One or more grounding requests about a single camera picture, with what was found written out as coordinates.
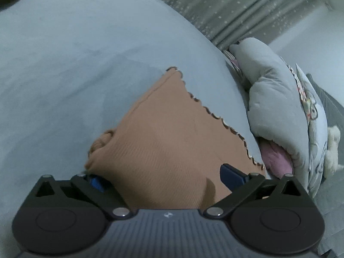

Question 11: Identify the tan ribbed knit sweater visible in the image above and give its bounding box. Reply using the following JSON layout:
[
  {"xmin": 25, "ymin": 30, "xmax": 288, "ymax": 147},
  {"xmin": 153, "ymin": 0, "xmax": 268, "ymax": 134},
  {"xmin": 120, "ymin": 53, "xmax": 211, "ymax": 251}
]
[{"xmin": 85, "ymin": 67, "xmax": 265, "ymax": 210}]

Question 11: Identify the grey and pink quilt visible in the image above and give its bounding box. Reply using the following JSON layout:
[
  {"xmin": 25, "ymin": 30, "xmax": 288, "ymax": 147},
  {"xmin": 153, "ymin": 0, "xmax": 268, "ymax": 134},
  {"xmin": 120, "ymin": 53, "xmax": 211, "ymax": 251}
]
[{"xmin": 229, "ymin": 38, "xmax": 309, "ymax": 189}]

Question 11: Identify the cream plush toy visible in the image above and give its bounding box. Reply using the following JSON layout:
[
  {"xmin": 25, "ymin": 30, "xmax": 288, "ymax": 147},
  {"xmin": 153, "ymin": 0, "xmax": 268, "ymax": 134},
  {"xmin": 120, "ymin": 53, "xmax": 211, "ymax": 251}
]
[{"xmin": 324, "ymin": 126, "xmax": 343, "ymax": 179}]

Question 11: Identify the cartoon print pillow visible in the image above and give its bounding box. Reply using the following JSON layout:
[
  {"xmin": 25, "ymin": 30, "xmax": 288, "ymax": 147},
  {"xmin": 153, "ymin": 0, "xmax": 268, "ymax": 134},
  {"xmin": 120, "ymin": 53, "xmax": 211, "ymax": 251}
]
[{"xmin": 288, "ymin": 65, "xmax": 328, "ymax": 197}]

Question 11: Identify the blue-grey bed sheet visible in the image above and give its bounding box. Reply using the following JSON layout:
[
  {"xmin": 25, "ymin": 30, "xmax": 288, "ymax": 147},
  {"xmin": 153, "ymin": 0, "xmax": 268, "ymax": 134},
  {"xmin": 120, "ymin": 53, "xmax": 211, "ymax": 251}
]
[{"xmin": 1, "ymin": 0, "xmax": 261, "ymax": 257}]

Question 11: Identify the grey star-patterned curtain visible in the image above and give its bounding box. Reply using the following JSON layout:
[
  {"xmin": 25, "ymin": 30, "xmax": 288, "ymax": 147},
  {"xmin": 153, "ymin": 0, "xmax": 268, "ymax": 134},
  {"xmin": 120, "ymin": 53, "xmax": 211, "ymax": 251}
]
[{"xmin": 162, "ymin": 0, "xmax": 328, "ymax": 50}]

